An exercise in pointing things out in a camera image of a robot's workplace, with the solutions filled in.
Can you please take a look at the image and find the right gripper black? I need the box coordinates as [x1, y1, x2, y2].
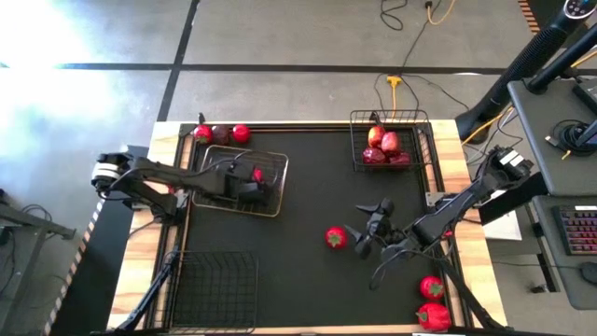
[343, 197, 414, 262]

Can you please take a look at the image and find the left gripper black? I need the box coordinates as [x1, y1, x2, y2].
[223, 161, 276, 205]

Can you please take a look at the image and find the red tomato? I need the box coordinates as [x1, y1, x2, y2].
[193, 123, 214, 145]
[231, 123, 252, 145]

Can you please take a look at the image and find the dark brown round fruit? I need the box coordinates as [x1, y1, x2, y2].
[212, 124, 231, 146]

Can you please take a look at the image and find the black wire basket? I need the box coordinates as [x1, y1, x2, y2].
[166, 250, 260, 331]
[349, 108, 431, 173]

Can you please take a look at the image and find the red yellow apple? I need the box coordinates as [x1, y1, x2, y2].
[367, 125, 387, 148]

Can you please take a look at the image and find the white paper sheet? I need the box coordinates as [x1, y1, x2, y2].
[482, 189, 523, 242]

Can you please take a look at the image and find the grey desk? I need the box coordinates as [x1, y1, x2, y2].
[531, 193, 597, 312]
[507, 77, 597, 197]

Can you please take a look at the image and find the black floor mat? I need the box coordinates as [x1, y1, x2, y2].
[49, 198, 136, 336]

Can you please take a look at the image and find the backlit black keyboard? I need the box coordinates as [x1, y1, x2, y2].
[551, 203, 597, 257]

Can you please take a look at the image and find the black tower fan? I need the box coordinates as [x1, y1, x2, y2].
[454, 0, 597, 145]

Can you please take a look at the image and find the black computer mouse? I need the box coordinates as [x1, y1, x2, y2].
[579, 260, 597, 287]

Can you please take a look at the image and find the black monitor pole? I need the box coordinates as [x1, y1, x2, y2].
[526, 25, 597, 94]

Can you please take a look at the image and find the gold wire basket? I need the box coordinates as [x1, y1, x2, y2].
[191, 144, 289, 218]

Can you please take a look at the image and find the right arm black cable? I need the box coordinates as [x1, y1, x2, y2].
[370, 249, 423, 291]

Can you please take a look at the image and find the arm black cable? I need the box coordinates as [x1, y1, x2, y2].
[186, 148, 253, 181]
[370, 249, 423, 291]

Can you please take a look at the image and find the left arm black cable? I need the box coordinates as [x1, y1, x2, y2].
[186, 148, 253, 181]

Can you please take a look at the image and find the black frame post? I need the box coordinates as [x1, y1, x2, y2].
[114, 251, 182, 333]
[437, 259, 507, 331]

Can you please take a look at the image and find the black frame beam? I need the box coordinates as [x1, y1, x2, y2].
[478, 171, 549, 226]

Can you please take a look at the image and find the yellow power plug cable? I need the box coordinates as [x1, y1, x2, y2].
[385, 74, 403, 121]

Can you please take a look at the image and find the yellow floor cable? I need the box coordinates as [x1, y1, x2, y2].
[461, 105, 517, 147]
[424, 0, 457, 26]

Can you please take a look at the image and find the black floor cable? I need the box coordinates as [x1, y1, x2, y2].
[399, 2, 433, 74]

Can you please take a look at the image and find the coiled black cable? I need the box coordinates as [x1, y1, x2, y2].
[545, 119, 593, 160]

